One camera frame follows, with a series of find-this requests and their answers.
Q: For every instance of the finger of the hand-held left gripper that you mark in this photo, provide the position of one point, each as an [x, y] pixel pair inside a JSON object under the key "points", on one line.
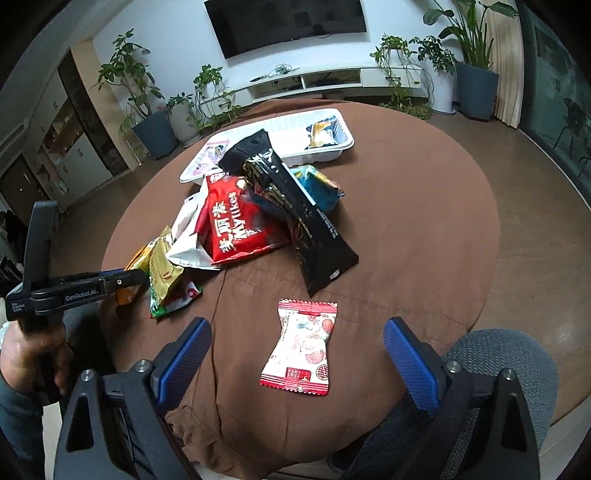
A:
{"points": [[129, 278]]}

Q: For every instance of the trailing vine plant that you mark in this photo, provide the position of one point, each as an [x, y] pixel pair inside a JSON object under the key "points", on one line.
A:
{"points": [[210, 87], [397, 60]]}

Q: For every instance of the blue snack bag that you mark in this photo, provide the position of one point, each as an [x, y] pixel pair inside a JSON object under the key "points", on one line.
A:
{"points": [[323, 189]]}

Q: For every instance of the wall-mounted television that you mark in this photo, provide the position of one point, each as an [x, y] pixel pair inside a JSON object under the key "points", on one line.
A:
{"points": [[286, 23]]}

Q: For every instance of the wooden display cabinet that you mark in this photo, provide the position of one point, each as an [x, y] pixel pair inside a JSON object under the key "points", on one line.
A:
{"points": [[74, 138]]}

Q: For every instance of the tall plant in blue-grey pot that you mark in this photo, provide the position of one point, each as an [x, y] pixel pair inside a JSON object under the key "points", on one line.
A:
{"points": [[152, 134]]}

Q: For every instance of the pink snack packet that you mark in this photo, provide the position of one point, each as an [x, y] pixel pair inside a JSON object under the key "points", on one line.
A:
{"points": [[210, 159]]}

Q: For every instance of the glass window wall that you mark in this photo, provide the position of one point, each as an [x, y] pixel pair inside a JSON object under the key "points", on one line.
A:
{"points": [[558, 92]]}

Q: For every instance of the yellow and blue snack packet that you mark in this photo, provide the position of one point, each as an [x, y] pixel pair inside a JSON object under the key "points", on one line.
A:
{"points": [[323, 133]]}

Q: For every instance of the orange snack packet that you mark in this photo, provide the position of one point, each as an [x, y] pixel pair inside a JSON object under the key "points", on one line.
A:
{"points": [[138, 256]]}

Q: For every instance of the large-leaf plant in dark pot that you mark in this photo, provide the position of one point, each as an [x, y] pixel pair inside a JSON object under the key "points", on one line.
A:
{"points": [[475, 92]]}

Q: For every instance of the red and white candy packet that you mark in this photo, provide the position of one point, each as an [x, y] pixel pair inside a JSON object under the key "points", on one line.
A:
{"points": [[302, 348]]}

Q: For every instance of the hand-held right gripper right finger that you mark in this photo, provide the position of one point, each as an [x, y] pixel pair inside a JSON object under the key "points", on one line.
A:
{"points": [[415, 364]]}

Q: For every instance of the white television cabinet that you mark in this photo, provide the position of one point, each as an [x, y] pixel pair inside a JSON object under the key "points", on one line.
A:
{"points": [[351, 78]]}

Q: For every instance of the small plant in white pot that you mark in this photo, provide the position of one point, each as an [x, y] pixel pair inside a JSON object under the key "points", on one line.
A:
{"points": [[182, 120]]}

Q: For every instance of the person's left hand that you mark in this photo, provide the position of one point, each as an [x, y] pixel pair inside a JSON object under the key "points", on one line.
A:
{"points": [[32, 360]]}

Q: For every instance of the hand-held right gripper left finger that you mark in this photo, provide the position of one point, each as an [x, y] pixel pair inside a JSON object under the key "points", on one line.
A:
{"points": [[184, 355]]}

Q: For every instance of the green snack packet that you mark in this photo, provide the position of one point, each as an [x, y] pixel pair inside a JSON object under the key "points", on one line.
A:
{"points": [[178, 300]]}

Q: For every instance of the beige curtain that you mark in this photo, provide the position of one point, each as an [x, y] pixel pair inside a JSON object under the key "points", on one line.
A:
{"points": [[505, 55]]}

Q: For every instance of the grey fabric chair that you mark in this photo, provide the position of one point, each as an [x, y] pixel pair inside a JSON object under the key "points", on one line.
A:
{"points": [[503, 355]]}

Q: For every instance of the white plastic tray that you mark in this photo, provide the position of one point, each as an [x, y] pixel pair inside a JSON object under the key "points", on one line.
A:
{"points": [[286, 134]]}

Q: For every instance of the black gold-print snack bag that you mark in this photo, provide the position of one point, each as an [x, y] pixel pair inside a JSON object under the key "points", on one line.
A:
{"points": [[318, 240]]}

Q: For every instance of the gold snack packet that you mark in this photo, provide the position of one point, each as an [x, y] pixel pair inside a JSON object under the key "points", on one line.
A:
{"points": [[164, 265]]}

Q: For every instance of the white snack bag red stripe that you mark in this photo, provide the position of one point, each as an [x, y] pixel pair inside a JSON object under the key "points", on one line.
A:
{"points": [[189, 240]]}

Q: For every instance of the person's left forearm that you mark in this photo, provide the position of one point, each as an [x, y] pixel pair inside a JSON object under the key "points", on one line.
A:
{"points": [[16, 415]]}

